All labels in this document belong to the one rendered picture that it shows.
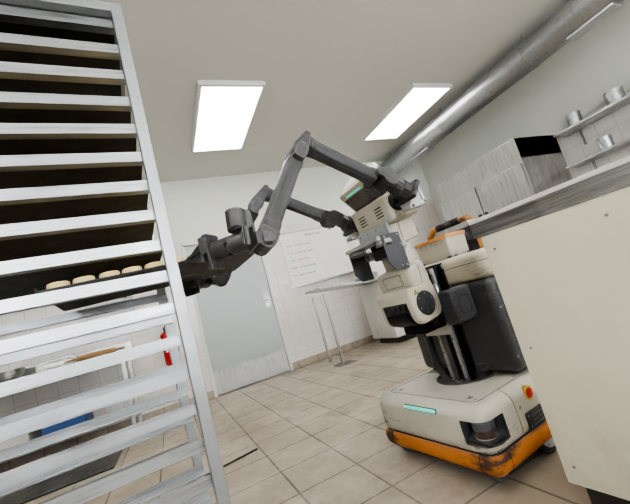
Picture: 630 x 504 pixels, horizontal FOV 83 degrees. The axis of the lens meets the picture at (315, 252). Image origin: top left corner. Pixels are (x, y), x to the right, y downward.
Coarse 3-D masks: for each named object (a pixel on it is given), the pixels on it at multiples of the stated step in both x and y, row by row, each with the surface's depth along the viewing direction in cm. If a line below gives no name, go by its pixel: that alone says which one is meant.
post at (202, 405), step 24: (120, 24) 107; (120, 48) 105; (144, 120) 103; (144, 144) 101; (144, 168) 101; (168, 240) 97; (168, 264) 95; (192, 336) 93; (192, 360) 92; (192, 384) 90; (216, 456) 89; (216, 480) 87
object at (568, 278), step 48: (624, 192) 79; (528, 240) 100; (576, 240) 89; (624, 240) 81; (528, 288) 102; (576, 288) 91; (624, 288) 82; (528, 336) 105; (576, 336) 93; (624, 336) 84; (576, 384) 96; (624, 384) 86; (576, 432) 98; (624, 432) 88; (576, 480) 100; (624, 480) 89
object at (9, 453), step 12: (168, 396) 126; (180, 396) 128; (132, 408) 121; (144, 408) 122; (96, 420) 116; (108, 420) 117; (60, 432) 111; (72, 432) 112; (84, 432) 112; (24, 444) 106; (36, 444) 108; (48, 444) 107; (0, 456) 104; (12, 456) 104
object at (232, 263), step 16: (240, 256) 120; (128, 272) 94; (144, 272) 98; (192, 272) 121; (208, 272) 132; (224, 272) 144; (64, 288) 88; (144, 288) 123; (64, 304) 107; (80, 304) 115
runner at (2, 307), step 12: (132, 276) 93; (144, 276) 95; (156, 276) 96; (72, 288) 87; (84, 288) 88; (96, 288) 89; (108, 288) 90; (120, 288) 92; (132, 288) 94; (0, 300) 80; (12, 300) 81; (24, 300) 82; (36, 300) 83; (48, 300) 84; (60, 300) 85; (72, 300) 88; (0, 312) 80; (12, 312) 82
